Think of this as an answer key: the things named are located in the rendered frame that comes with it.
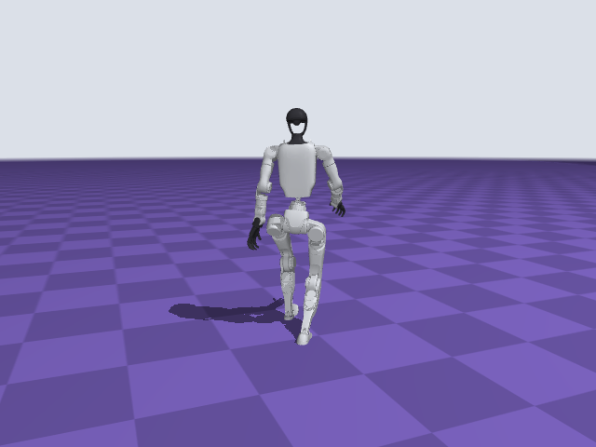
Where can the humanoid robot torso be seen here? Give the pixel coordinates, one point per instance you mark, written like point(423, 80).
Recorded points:
point(297, 167)

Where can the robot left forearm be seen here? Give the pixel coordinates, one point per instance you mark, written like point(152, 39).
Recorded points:
point(260, 206)

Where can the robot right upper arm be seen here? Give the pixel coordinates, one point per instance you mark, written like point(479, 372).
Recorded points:
point(324, 153)

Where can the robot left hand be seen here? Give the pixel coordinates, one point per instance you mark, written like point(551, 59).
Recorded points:
point(254, 233)

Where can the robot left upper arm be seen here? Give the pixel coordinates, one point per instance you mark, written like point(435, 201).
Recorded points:
point(270, 155)

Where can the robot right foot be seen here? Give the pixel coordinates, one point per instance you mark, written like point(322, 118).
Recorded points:
point(303, 338)

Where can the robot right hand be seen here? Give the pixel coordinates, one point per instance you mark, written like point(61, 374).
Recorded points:
point(341, 208)

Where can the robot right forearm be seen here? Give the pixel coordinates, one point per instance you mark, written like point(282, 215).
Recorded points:
point(336, 196)

